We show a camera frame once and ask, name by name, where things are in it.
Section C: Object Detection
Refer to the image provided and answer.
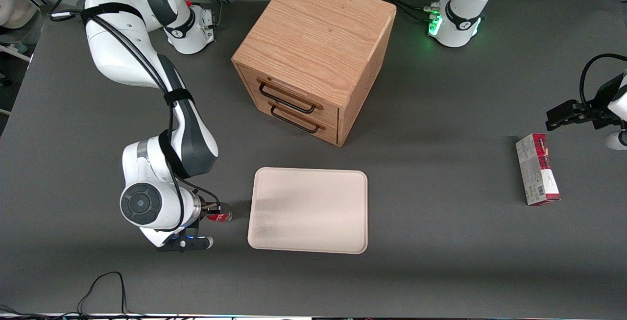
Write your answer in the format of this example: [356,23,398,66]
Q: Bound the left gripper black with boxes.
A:
[546,76,626,131]

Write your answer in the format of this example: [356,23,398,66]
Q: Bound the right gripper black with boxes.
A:
[198,202,231,219]

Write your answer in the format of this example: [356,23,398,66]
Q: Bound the beige plastic tray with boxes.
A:
[247,167,368,254]

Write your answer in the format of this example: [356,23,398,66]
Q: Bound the red plaid carton box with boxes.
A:
[515,133,561,206]

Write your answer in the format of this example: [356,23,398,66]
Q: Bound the wooden two-drawer cabinet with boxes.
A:
[231,0,397,148]

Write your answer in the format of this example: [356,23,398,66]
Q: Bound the white round background object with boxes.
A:
[0,0,41,29]

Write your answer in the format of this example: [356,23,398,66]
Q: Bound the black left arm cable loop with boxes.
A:
[579,54,627,112]

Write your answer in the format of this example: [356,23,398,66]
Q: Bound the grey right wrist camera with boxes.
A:
[158,236,214,253]

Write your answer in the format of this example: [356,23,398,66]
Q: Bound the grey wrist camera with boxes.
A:
[604,131,627,150]
[158,236,214,253]

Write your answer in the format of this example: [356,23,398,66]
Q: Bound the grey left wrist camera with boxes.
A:
[604,131,627,150]

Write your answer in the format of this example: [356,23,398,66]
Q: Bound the black metal drawer handle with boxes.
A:
[258,81,317,114]
[270,104,321,134]

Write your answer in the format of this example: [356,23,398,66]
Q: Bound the black loose table cable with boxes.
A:
[0,271,147,319]

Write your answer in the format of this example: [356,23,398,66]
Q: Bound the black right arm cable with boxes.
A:
[49,0,222,215]

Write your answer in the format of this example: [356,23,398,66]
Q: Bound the black left base cable bundle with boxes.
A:
[373,0,441,23]

